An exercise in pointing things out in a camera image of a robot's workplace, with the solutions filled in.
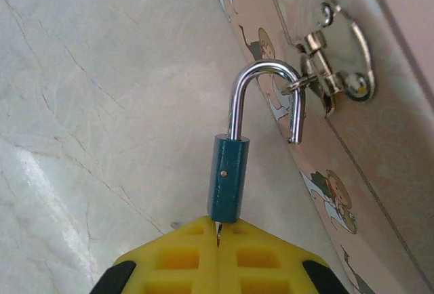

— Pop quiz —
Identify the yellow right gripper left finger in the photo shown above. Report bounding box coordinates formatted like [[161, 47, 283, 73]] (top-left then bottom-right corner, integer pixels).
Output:
[[90, 215, 220, 294]]

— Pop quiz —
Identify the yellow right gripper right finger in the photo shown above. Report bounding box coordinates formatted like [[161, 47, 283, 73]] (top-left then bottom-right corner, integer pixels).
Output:
[[218, 218, 344, 294]]

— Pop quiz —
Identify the teal padlock with steel shackle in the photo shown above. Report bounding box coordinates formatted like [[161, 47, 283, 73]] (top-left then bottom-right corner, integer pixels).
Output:
[[206, 59, 306, 224]]

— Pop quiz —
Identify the pink wedding print tin box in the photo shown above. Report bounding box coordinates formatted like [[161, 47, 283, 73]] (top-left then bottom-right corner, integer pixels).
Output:
[[206, 0, 434, 294]]

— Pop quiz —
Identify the silver tin box hasp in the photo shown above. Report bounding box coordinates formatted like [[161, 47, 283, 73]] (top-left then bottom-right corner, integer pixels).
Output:
[[284, 0, 377, 115]]

